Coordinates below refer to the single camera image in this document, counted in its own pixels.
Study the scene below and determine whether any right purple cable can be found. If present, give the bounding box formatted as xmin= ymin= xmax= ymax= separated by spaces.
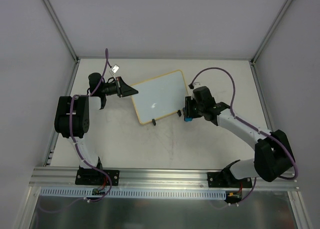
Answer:
xmin=189 ymin=66 xmax=300 ymax=207

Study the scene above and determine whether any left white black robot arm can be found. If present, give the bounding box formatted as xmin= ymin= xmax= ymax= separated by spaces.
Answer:
xmin=54 ymin=72 xmax=139 ymax=184

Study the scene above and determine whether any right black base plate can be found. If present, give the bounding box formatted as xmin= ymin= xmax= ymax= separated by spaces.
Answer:
xmin=206 ymin=171 xmax=253 ymax=189

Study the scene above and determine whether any blue whiteboard eraser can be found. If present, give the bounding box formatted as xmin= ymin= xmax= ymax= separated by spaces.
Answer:
xmin=184 ymin=117 xmax=193 ymax=122

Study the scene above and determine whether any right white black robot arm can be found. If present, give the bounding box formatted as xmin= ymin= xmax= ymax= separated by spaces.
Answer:
xmin=182 ymin=86 xmax=297 ymax=187

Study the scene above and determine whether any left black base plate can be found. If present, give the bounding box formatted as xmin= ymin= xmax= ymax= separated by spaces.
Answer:
xmin=75 ymin=167 xmax=120 ymax=186

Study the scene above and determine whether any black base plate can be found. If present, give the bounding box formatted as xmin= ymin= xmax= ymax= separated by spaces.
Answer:
xmin=75 ymin=167 xmax=120 ymax=186
xmin=206 ymin=171 xmax=253 ymax=189

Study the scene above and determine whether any yellow framed whiteboard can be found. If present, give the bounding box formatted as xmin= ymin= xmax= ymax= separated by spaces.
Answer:
xmin=131 ymin=70 xmax=188 ymax=125

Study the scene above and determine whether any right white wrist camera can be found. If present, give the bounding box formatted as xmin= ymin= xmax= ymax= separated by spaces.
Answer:
xmin=188 ymin=82 xmax=201 ymax=90

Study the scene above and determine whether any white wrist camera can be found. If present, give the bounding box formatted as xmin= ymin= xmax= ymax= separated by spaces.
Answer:
xmin=109 ymin=64 xmax=120 ymax=80
xmin=188 ymin=82 xmax=201 ymax=90

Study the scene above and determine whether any purple cable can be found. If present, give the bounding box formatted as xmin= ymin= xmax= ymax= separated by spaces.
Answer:
xmin=68 ymin=47 xmax=114 ymax=204
xmin=189 ymin=66 xmax=300 ymax=207

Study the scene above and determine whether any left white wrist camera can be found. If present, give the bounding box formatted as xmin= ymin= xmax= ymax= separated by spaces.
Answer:
xmin=109 ymin=64 xmax=120 ymax=80

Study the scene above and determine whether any aluminium front rail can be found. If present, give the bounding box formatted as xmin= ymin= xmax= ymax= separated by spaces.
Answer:
xmin=28 ymin=166 xmax=300 ymax=191

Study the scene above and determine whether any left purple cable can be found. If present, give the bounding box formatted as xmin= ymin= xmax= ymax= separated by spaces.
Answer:
xmin=68 ymin=47 xmax=114 ymax=204

